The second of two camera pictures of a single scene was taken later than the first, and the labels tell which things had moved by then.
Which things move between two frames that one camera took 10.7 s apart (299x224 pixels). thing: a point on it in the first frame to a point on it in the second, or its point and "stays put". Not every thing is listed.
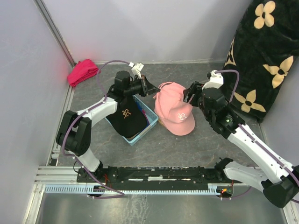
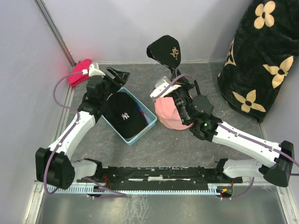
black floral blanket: (263, 49) stays put
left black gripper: (146, 87) to (119, 80)
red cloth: (82, 70) stays put
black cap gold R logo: (129, 119) to (166, 50)
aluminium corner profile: (42, 7) stays put
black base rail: (180, 176) stays put
